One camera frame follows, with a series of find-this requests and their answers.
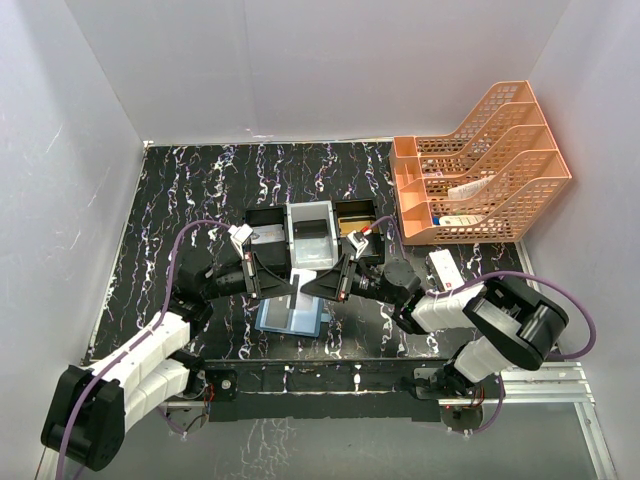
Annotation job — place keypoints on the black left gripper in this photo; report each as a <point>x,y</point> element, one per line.
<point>267,287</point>

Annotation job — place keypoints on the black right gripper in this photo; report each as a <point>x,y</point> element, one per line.
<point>327,285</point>

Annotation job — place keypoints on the white card from holder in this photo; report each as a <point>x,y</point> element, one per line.
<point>299,300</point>

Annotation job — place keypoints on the blue card holder wallet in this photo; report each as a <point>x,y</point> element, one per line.
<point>302,323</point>

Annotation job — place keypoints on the black card from holder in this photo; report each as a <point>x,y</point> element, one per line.
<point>310,229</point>

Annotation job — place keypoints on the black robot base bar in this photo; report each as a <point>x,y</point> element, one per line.
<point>318,389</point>

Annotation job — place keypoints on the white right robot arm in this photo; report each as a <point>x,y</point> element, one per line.
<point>518,326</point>

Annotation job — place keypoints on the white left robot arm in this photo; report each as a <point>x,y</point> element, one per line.
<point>93,408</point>

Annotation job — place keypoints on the black left card tray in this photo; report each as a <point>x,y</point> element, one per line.
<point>275,256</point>

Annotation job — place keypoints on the black card tray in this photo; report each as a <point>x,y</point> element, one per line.
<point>275,256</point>
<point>355,214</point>

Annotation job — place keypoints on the white silver card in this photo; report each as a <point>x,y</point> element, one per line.
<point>267,234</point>

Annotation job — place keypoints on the white middle card tray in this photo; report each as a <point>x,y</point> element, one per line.
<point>314,254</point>

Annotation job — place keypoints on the black right card tray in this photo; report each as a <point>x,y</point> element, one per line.
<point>355,214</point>

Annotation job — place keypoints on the white bottle in organizer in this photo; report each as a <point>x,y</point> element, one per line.
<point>457,220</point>

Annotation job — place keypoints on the white paper in organizer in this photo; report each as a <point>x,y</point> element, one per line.
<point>469,189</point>

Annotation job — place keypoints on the orange plastic file organizer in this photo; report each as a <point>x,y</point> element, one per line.
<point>506,135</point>

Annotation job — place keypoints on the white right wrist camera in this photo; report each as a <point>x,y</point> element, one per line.
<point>357,239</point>

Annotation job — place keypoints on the aluminium frame rail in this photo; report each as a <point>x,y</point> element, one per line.
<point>553,382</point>

